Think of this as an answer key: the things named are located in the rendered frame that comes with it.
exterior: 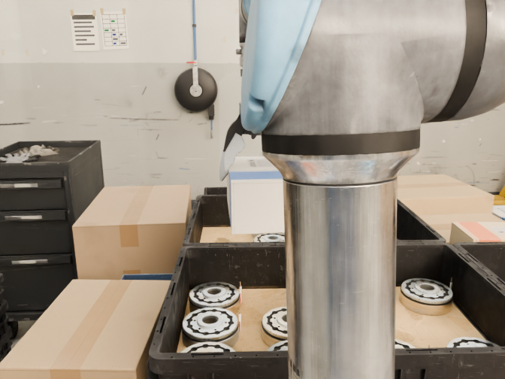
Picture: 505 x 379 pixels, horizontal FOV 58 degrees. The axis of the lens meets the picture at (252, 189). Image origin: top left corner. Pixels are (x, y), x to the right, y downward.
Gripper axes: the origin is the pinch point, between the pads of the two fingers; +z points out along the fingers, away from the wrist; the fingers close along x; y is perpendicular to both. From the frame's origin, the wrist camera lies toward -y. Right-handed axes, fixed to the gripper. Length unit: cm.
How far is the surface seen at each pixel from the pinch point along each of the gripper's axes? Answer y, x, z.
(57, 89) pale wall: 326, 138, -2
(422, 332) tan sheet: -8.5, -29.6, 27.8
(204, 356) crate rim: -25.8, 10.6, 17.9
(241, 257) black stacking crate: 11.8, 3.0, 20.1
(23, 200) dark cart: 123, 94, 37
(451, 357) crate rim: -28.4, -23.5, 18.6
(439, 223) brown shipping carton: 41, -58, 24
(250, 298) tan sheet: 7.1, 1.4, 27.7
